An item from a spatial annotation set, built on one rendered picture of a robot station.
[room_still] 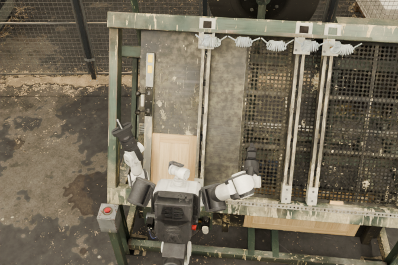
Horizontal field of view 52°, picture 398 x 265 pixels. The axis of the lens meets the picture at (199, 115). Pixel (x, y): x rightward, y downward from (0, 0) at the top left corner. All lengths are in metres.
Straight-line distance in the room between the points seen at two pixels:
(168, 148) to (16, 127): 2.53
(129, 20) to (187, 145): 0.91
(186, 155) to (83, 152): 1.87
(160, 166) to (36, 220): 1.60
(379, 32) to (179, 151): 1.48
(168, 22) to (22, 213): 2.38
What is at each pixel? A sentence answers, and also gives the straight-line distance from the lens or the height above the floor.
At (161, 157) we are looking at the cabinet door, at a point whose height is 1.09.
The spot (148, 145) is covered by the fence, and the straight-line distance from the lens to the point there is 2.79.
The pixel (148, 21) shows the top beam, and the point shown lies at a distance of 2.64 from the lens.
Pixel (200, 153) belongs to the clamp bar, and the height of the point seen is 1.15.
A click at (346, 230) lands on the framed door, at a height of 0.32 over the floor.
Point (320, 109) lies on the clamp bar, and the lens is 2.70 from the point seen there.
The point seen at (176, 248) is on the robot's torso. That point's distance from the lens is 2.44.
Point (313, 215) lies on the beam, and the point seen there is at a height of 0.85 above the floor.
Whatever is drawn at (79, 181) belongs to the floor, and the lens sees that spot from 4.20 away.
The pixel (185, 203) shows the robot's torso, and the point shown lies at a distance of 2.20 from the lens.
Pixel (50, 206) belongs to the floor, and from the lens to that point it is 4.12.
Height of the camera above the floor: 3.24
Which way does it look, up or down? 44 degrees down
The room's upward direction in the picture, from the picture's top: straight up
